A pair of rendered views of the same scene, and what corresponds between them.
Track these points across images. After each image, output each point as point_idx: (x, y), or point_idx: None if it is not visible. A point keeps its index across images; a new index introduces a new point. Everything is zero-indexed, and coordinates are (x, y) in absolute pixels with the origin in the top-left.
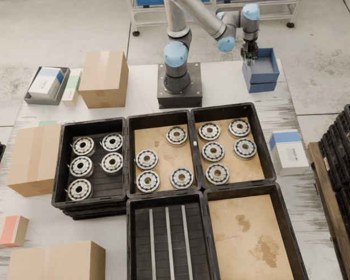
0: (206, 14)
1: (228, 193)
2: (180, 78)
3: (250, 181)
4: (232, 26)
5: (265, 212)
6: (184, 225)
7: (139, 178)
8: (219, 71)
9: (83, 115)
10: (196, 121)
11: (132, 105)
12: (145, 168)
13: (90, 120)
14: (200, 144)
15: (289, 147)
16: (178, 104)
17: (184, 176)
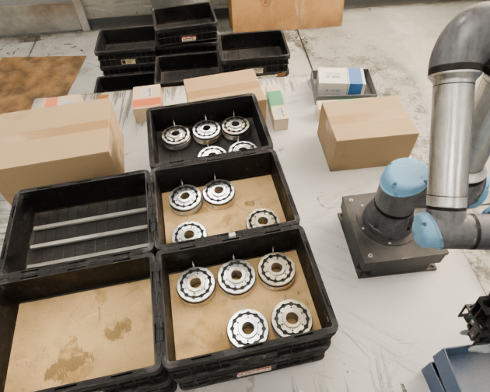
0: (442, 152)
1: None
2: (379, 212)
3: (163, 320)
4: (474, 229)
5: (131, 367)
6: (121, 248)
7: (190, 187)
8: (462, 306)
9: (305, 131)
10: (297, 251)
11: (336, 180)
12: (203, 190)
13: (299, 139)
14: (255, 261)
15: None
16: (348, 236)
17: None
